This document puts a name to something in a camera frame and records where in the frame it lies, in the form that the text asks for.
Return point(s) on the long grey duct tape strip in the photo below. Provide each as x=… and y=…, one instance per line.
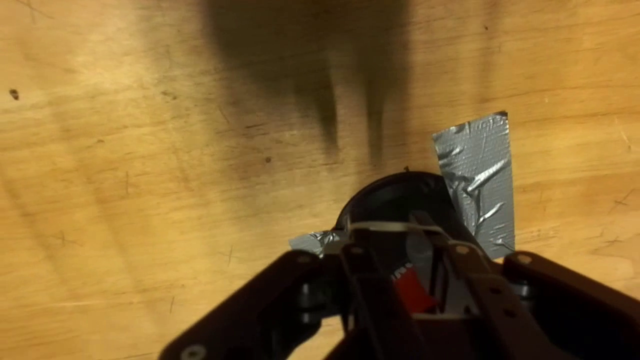
x=480, y=170

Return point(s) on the black cup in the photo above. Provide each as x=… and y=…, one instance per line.
x=390, y=197

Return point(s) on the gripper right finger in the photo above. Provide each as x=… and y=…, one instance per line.
x=560, y=310

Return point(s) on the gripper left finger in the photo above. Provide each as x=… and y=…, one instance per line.
x=280, y=300

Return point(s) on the short grey duct tape strip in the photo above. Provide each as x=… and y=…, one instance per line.
x=312, y=241

